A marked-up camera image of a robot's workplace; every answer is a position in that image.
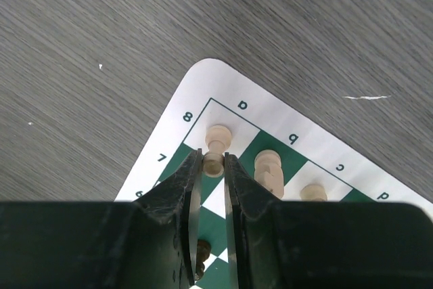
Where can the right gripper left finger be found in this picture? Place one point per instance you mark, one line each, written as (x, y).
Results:
(166, 230)

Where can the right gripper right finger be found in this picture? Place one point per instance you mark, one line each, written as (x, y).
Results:
(252, 241)

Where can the light wooden chess piece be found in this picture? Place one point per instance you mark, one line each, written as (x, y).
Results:
(268, 172)

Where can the light wooden rook piece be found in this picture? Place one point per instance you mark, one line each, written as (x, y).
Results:
(218, 140)

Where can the green white chess board mat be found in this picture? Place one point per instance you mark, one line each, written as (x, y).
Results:
(343, 222)

